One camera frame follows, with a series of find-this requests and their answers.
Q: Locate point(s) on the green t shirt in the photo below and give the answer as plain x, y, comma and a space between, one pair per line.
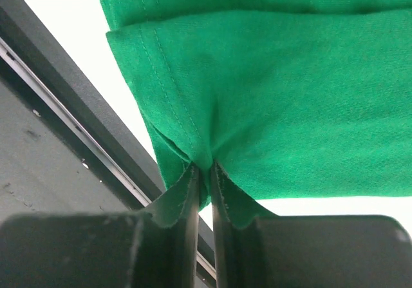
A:
293, 99

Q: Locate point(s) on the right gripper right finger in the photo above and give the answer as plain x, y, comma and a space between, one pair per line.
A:
257, 248

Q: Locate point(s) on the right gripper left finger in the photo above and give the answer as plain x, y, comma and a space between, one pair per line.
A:
152, 247

